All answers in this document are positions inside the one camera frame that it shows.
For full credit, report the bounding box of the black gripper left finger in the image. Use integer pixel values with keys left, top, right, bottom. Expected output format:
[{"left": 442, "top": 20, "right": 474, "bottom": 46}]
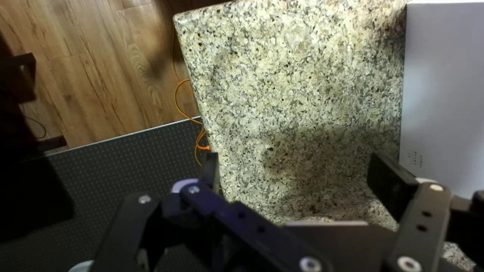
[{"left": 90, "top": 178, "right": 335, "bottom": 272}]

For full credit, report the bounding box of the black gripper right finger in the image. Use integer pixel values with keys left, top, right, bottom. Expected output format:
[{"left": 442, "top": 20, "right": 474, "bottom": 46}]
[{"left": 368, "top": 150, "right": 456, "bottom": 272}]

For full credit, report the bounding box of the white cardboard box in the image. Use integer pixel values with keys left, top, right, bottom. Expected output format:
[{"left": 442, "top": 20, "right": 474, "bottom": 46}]
[{"left": 400, "top": 0, "right": 484, "bottom": 202}]

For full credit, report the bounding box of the black equipment block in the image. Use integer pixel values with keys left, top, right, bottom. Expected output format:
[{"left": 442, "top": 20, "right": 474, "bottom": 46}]
[{"left": 0, "top": 35, "right": 78, "bottom": 244}]

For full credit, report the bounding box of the grey perforated base plate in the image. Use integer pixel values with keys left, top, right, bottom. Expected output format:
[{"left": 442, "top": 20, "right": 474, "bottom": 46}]
[{"left": 0, "top": 117, "right": 221, "bottom": 272}]

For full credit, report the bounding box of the orange cable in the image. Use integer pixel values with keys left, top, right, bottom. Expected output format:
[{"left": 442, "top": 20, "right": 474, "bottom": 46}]
[{"left": 173, "top": 78, "right": 214, "bottom": 168}]

